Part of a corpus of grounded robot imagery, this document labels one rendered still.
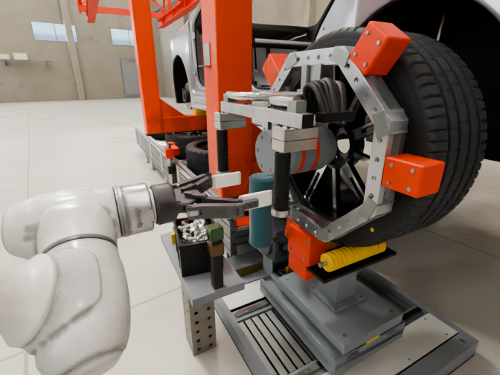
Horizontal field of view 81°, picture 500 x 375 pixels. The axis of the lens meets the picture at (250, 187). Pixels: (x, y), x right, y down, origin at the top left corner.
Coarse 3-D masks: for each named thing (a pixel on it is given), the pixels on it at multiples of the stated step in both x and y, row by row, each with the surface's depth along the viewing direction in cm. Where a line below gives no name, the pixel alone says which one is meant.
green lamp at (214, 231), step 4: (212, 224) 82; (216, 224) 82; (208, 228) 80; (212, 228) 80; (216, 228) 80; (220, 228) 80; (208, 232) 81; (212, 232) 79; (216, 232) 80; (220, 232) 81; (208, 236) 81; (212, 236) 80; (216, 236) 80; (220, 236) 81; (212, 240) 80; (216, 240) 81
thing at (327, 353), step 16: (288, 272) 143; (272, 288) 133; (272, 304) 131; (288, 304) 124; (288, 320) 120; (304, 320) 116; (304, 336) 111; (320, 336) 108; (384, 336) 107; (400, 336) 114; (320, 352) 103; (336, 352) 102; (352, 352) 100; (368, 352) 105; (336, 368) 98
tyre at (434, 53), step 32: (352, 32) 77; (416, 64) 66; (448, 64) 71; (416, 96) 64; (448, 96) 65; (480, 96) 71; (416, 128) 66; (448, 128) 65; (480, 128) 71; (448, 160) 66; (480, 160) 73; (448, 192) 72; (384, 224) 78; (416, 224) 76
